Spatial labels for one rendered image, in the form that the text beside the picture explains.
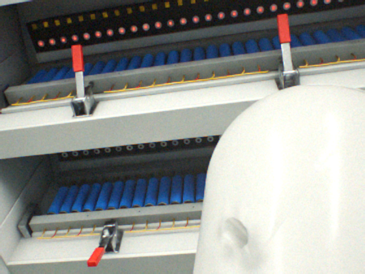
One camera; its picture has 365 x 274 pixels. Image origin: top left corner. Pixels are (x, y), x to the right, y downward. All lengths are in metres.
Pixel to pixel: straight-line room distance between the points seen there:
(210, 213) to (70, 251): 0.44
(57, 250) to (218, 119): 0.31
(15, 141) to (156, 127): 0.20
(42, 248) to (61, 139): 0.18
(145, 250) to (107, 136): 0.17
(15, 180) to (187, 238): 0.29
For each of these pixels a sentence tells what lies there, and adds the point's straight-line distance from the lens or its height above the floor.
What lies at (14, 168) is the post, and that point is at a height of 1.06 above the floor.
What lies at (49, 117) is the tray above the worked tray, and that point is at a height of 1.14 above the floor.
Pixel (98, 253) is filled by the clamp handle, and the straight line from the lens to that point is 0.50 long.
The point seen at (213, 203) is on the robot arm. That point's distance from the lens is 0.15.
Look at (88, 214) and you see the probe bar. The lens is 0.59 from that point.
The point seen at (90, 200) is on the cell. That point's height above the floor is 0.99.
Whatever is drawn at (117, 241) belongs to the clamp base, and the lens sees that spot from 0.56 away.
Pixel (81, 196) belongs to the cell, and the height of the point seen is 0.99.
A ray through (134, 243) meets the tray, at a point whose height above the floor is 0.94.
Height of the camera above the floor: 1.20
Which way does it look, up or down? 13 degrees down
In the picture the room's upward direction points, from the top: 8 degrees counter-clockwise
